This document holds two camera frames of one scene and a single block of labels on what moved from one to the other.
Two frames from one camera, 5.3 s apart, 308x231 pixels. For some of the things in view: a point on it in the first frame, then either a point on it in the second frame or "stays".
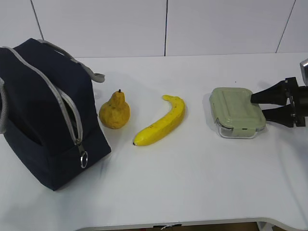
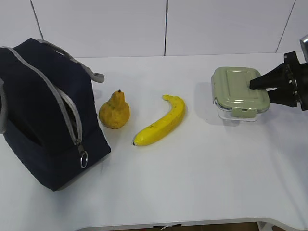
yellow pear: (115, 113) stays
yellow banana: (157, 132) stays
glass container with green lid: (236, 116) to (231, 95)
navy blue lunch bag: (48, 113) stays
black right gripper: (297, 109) to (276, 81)
